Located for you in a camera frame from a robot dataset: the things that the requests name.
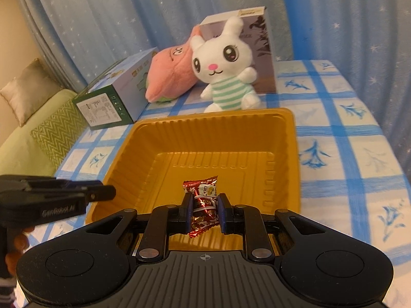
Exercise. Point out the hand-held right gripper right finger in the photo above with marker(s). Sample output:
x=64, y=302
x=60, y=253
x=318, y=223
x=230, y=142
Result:
x=222, y=214

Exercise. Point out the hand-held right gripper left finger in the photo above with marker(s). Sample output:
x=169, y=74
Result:
x=189, y=214

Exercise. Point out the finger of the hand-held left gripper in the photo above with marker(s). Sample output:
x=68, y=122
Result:
x=64, y=183
x=102, y=193

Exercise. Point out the dark red foil candy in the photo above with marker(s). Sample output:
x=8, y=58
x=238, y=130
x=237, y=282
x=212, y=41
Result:
x=205, y=199

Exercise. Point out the yellow plastic tray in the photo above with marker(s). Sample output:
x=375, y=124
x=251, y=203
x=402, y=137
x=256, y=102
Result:
x=208, y=141

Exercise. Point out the person's left hand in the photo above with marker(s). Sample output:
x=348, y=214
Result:
x=16, y=247

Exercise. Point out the green zigzag cushion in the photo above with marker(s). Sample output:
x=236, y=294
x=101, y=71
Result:
x=57, y=128

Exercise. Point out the light green sofa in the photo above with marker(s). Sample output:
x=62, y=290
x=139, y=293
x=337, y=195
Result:
x=19, y=147

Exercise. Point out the green and white carton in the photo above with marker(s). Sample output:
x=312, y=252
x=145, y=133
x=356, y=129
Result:
x=102, y=106

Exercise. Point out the beige cushion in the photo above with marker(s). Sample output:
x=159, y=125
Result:
x=29, y=89

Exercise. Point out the blue checked tablecloth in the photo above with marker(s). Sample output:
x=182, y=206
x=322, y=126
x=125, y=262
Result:
x=337, y=166

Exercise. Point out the pink plush toy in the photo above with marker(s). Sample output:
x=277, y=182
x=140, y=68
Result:
x=170, y=70

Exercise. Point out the white bunny plush toy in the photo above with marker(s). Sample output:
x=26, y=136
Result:
x=224, y=54

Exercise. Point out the blue star curtain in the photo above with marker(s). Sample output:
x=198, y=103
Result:
x=96, y=6

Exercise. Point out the grey printed box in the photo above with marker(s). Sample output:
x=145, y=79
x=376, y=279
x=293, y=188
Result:
x=263, y=38

